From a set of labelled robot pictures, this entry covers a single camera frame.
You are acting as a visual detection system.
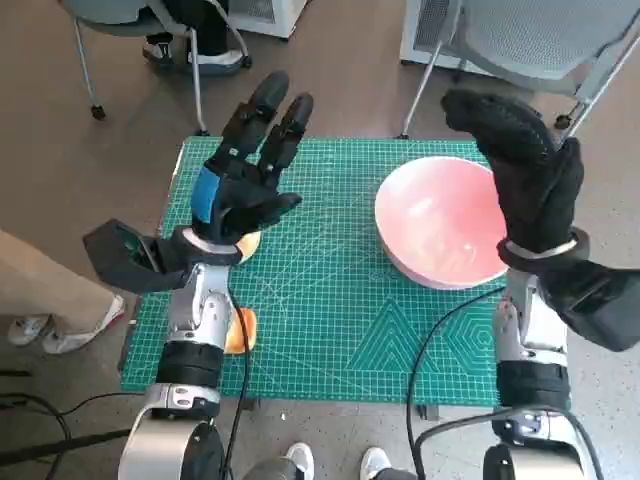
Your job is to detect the white shoe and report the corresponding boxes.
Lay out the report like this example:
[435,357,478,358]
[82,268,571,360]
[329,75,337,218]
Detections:
[360,447,392,480]
[285,442,315,480]

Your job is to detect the rectangular toy toast bread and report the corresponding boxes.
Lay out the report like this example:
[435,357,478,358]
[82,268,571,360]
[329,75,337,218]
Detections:
[224,308,259,355]

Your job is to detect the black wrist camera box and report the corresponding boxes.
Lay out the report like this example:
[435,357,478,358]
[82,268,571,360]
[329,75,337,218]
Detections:
[537,259,640,353]
[82,218,194,294]

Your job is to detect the white cabinet with grey panel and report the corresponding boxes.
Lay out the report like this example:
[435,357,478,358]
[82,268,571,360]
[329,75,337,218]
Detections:
[227,0,301,40]

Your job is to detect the green cutting mat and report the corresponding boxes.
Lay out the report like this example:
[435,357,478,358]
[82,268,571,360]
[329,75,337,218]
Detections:
[121,136,507,407]

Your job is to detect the pink bowl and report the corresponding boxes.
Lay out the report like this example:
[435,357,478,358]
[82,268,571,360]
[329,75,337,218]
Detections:
[374,156,510,290]

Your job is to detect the grey mesh chair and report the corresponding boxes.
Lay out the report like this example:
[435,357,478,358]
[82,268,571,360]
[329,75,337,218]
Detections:
[399,0,640,141]

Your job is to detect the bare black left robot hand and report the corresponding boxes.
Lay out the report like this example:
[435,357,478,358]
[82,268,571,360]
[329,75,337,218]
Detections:
[188,70,315,249]

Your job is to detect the round toy bread bun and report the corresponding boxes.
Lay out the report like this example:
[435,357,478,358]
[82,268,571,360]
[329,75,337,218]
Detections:
[234,230,262,264]

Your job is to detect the white perforated cabinet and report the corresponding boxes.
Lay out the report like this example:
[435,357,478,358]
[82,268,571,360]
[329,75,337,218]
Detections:
[399,0,494,76]

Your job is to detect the grey chair with solid seat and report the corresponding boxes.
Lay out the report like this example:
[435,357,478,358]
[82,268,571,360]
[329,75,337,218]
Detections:
[59,0,254,136]

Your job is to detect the black floor bar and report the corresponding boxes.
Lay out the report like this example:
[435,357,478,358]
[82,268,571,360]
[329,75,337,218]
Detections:
[0,428,132,469]

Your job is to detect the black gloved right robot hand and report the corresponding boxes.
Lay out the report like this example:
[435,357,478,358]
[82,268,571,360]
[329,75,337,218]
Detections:
[440,89,586,252]

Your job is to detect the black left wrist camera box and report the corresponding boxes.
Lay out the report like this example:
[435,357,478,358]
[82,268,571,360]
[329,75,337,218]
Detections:
[82,218,194,294]

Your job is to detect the person in beige trousers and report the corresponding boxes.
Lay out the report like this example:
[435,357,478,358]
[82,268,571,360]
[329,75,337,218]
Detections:
[0,228,126,355]

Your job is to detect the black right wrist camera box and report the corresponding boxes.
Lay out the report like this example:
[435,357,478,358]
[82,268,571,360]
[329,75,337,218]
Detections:
[537,259,640,353]

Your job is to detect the black floor cable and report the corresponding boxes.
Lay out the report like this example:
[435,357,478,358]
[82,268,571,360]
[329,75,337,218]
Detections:
[0,392,147,451]

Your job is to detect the seated person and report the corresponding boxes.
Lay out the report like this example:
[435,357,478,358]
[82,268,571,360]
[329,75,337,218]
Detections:
[142,0,244,76]

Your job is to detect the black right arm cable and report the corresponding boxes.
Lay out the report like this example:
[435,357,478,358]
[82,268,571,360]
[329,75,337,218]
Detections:
[405,285,507,480]
[413,407,606,480]

